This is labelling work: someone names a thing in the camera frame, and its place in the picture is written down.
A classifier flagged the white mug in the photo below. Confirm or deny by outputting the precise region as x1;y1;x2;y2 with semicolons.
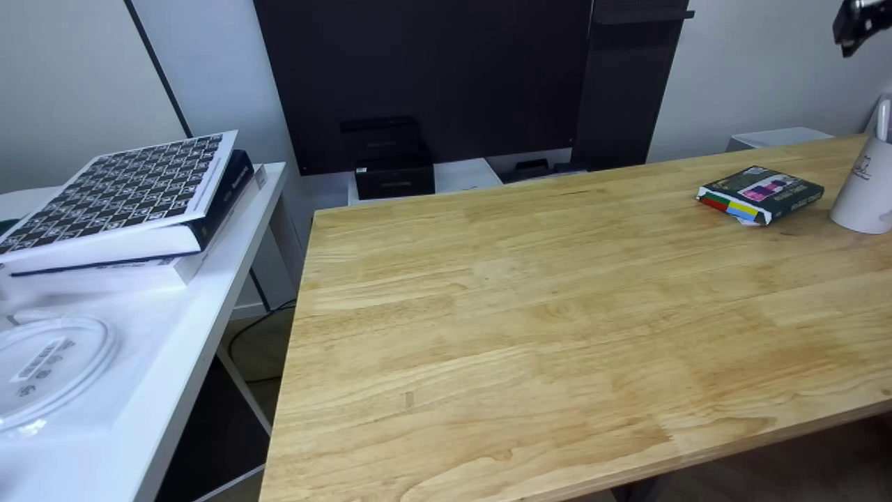
827;127;892;236

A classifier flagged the green crayon box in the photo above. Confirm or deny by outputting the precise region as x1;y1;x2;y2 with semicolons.
694;162;827;232

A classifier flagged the patterned book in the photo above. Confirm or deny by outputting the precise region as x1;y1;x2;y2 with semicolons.
0;127;241;279

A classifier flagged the white side table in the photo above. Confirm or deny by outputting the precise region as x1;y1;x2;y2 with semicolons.
0;162;292;502

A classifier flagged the narrow dark mesh panel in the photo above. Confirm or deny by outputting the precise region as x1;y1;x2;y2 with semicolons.
568;0;698;173

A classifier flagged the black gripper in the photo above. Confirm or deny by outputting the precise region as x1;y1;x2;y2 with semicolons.
832;0;892;62

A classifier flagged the clear round plastic lid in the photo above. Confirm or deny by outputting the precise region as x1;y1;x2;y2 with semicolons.
0;316;126;434

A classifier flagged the black book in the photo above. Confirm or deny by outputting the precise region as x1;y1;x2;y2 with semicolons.
186;148;256;253

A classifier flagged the wide dark partition panel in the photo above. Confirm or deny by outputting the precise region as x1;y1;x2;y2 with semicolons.
250;0;596;178

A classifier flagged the gray and white device box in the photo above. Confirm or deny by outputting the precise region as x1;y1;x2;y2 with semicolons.
726;126;837;154

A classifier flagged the black box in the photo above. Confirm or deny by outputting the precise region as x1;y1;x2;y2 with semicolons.
337;113;437;200

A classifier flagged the black wall strip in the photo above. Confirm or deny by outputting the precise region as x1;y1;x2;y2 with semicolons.
121;0;195;145

